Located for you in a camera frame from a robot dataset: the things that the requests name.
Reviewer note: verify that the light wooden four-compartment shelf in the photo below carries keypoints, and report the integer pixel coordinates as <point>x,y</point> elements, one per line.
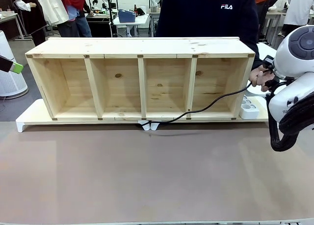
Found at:
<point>122,47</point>

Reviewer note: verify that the grey-legged side table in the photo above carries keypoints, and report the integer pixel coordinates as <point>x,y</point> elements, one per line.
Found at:
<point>8,17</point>

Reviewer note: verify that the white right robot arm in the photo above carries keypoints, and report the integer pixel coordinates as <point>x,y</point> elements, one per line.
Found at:
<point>301,70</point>

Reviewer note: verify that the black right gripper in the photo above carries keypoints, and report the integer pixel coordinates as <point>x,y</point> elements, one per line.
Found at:
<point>268,60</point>

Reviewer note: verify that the person in red and blue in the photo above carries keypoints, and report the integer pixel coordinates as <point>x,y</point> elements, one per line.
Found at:
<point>73,14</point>

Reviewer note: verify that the mannequin in black coat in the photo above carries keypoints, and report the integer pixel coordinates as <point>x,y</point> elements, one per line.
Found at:
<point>32,16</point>

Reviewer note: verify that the person in black FILA sweatshirt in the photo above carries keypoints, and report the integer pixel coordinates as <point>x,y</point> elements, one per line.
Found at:
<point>208,21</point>

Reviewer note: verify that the white cylindrical air purifier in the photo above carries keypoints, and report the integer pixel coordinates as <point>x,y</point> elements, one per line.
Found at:
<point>9,82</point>

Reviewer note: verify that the white power strip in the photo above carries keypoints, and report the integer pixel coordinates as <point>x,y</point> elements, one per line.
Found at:
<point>249,111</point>

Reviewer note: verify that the brown bottle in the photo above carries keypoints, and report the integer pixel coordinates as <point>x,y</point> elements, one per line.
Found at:
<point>135,9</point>

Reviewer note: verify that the white background table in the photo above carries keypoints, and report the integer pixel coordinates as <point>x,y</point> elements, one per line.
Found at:
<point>132,24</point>

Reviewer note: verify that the blue box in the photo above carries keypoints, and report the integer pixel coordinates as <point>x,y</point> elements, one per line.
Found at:
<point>126,16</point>

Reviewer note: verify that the hanging white coat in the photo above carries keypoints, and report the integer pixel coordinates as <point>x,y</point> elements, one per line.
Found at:
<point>55,7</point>

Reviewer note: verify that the person in white coat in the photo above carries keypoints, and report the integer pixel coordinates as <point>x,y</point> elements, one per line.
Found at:
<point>298,7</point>

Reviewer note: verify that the white desk riser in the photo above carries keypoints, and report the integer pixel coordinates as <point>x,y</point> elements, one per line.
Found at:
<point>154,127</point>
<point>29,114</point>

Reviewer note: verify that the person's left forearm black sleeve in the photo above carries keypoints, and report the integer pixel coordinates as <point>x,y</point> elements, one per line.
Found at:
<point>258,57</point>

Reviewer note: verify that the person's left hand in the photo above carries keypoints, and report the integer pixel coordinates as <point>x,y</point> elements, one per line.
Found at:
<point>260,75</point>

